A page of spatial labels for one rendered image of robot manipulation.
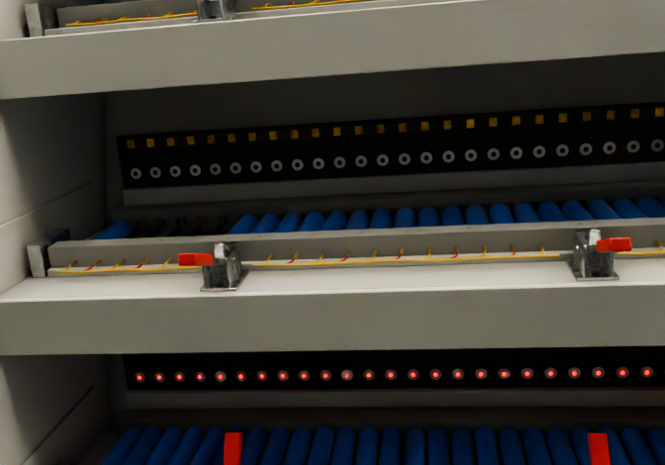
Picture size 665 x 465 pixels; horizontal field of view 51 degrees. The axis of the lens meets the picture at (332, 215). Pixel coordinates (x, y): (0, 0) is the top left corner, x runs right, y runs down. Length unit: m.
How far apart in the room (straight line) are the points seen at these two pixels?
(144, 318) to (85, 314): 0.05
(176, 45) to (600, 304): 0.35
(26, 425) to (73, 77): 0.29
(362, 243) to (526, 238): 0.12
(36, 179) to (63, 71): 0.11
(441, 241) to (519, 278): 0.07
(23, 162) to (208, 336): 0.23
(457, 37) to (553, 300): 0.19
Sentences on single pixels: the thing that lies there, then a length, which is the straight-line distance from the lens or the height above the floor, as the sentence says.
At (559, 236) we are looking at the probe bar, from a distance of 0.54.
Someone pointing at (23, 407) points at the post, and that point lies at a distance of 0.64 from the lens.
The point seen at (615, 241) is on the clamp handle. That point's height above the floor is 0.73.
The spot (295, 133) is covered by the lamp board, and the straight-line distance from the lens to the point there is 0.67.
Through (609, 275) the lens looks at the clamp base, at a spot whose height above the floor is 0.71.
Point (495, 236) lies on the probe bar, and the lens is 0.54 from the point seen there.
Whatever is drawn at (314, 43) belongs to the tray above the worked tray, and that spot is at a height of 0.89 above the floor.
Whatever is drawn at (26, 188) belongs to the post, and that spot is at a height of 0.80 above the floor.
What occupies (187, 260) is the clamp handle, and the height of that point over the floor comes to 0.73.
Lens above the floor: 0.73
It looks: 3 degrees up
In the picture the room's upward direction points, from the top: 2 degrees counter-clockwise
